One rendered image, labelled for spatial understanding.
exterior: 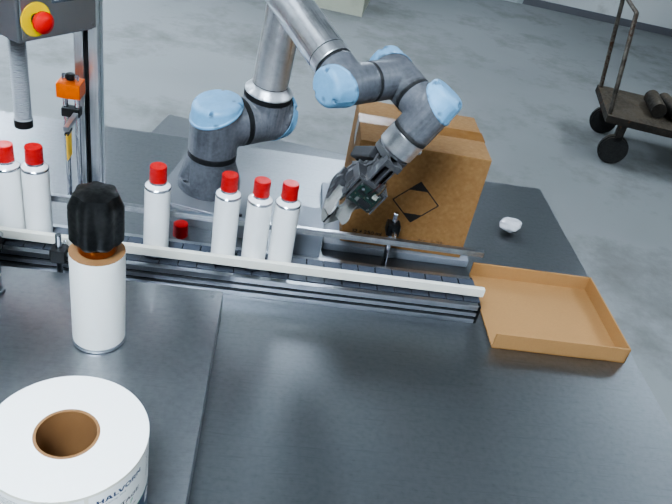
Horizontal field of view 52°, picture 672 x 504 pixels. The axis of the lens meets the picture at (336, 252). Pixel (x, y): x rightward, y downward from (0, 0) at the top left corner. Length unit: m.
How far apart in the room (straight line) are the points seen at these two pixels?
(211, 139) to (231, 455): 0.75
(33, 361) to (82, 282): 0.17
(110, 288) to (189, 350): 0.19
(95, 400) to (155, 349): 0.30
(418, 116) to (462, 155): 0.32
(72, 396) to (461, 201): 0.99
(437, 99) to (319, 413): 0.60
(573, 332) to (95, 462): 1.09
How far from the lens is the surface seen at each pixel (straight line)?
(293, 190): 1.37
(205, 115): 1.60
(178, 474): 1.09
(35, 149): 1.44
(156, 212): 1.41
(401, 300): 1.49
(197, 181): 1.67
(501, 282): 1.71
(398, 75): 1.30
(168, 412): 1.17
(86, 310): 1.20
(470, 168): 1.59
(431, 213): 1.64
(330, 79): 1.22
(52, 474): 0.92
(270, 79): 1.64
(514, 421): 1.37
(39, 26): 1.33
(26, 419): 0.98
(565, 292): 1.77
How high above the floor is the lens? 1.75
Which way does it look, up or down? 34 degrees down
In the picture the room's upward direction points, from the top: 12 degrees clockwise
